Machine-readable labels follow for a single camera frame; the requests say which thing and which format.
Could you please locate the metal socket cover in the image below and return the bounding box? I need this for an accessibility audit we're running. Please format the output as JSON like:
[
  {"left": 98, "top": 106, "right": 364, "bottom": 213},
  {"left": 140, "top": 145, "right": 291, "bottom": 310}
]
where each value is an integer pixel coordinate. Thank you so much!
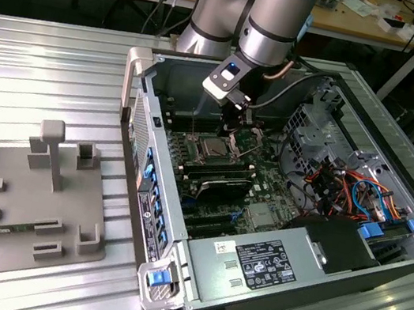
[{"left": 223, "top": 122, "right": 267, "bottom": 161}]

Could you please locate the thin metal locking lever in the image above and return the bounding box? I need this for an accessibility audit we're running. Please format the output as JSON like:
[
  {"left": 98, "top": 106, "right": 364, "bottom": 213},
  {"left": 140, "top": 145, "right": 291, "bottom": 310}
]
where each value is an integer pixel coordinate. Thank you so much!
[
  {"left": 189, "top": 108, "right": 201, "bottom": 138},
  {"left": 237, "top": 140, "right": 262, "bottom": 162}
]

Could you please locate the silver CPU chip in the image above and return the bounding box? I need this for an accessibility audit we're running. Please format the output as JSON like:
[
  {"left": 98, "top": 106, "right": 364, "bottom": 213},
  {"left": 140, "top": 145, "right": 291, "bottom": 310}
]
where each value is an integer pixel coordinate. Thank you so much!
[{"left": 198, "top": 136, "right": 234, "bottom": 160}]

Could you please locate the CPU socket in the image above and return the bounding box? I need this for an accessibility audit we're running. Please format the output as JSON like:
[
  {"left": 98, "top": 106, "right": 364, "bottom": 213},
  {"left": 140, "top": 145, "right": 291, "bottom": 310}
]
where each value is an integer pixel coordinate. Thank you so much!
[{"left": 185, "top": 126, "right": 250, "bottom": 172}]

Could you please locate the grey open PC case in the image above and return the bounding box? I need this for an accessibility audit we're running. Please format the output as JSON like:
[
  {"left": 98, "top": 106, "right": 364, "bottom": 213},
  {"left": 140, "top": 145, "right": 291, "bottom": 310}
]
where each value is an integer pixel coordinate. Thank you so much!
[{"left": 82, "top": 35, "right": 414, "bottom": 310}]

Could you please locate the grey metal disk bay cage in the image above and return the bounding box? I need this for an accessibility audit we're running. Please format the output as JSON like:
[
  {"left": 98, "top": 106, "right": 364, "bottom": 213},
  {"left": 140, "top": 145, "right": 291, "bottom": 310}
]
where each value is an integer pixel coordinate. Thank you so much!
[{"left": 273, "top": 99, "right": 362, "bottom": 189}]

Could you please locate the green motherboard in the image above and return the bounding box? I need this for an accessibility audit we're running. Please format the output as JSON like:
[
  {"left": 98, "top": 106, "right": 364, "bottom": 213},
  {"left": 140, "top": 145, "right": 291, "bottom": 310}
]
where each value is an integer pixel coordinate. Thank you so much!
[{"left": 144, "top": 103, "right": 316, "bottom": 255}]

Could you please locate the black graphics card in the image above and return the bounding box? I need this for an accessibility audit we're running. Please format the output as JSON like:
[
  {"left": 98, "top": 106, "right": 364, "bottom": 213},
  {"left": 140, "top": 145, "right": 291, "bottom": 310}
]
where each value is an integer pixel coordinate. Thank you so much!
[{"left": 194, "top": 172, "right": 255, "bottom": 211}]

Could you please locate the small white box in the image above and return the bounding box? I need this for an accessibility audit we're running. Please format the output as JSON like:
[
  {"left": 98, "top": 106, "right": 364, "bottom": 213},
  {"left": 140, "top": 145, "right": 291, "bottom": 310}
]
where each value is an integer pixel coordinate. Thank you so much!
[{"left": 376, "top": 15, "right": 414, "bottom": 42}]

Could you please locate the black office chair base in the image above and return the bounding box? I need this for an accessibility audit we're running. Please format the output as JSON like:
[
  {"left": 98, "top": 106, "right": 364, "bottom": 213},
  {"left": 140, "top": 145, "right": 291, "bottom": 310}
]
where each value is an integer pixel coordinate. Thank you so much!
[{"left": 69, "top": 0, "right": 151, "bottom": 28}]

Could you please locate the black plastic shroud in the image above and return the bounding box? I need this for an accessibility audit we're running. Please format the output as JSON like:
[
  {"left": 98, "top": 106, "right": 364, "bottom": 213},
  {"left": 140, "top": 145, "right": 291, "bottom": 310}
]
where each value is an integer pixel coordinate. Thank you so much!
[{"left": 278, "top": 208, "right": 387, "bottom": 285}]

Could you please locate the grey power supply unit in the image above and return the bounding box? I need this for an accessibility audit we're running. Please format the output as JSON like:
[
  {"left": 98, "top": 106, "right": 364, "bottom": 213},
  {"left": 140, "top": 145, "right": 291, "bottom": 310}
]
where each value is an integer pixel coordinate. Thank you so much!
[{"left": 175, "top": 207, "right": 338, "bottom": 310}]

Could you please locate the grey plastic parts rack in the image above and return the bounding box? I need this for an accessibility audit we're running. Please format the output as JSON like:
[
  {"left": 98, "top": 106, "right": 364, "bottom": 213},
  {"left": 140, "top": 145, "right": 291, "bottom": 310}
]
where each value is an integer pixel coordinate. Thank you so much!
[{"left": 0, "top": 109, "right": 128, "bottom": 301}]

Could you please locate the copper coloured cable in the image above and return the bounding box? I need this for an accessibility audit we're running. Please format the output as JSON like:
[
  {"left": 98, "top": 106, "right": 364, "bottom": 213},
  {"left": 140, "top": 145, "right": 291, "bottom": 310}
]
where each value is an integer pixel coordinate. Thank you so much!
[{"left": 262, "top": 55, "right": 295, "bottom": 86}]

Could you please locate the black camera cable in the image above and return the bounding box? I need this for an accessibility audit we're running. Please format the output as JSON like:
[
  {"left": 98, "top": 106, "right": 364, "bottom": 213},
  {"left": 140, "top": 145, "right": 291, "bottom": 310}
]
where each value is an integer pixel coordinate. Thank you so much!
[{"left": 247, "top": 61, "right": 329, "bottom": 122}]

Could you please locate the blue data wire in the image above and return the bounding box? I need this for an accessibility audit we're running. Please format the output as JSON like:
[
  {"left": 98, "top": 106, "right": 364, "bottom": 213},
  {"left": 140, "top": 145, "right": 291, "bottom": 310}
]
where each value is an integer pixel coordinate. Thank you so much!
[{"left": 347, "top": 176, "right": 394, "bottom": 225}]

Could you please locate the orange flat wire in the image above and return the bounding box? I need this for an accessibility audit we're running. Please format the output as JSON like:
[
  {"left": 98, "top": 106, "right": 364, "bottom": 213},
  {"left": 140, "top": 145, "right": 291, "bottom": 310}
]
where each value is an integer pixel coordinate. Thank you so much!
[{"left": 376, "top": 191, "right": 408, "bottom": 222}]

